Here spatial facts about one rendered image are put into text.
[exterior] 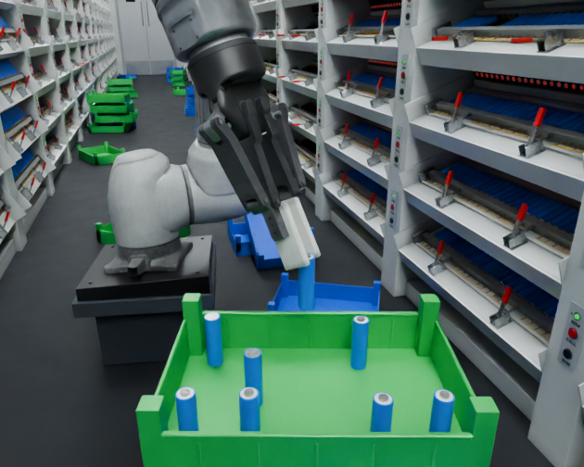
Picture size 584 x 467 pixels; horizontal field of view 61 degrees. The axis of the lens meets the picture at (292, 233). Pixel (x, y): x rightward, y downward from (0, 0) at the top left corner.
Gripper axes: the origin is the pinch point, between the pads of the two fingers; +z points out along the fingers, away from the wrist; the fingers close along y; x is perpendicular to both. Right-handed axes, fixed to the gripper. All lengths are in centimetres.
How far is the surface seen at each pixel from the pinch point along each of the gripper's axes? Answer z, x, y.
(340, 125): -12, -63, -145
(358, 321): 12.1, 2.3, -2.5
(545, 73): -5, 21, -60
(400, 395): 20.4, 5.3, -0.4
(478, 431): 19.1, 15.7, 7.2
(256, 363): 10.1, -3.2, 9.3
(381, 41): -30, -23, -109
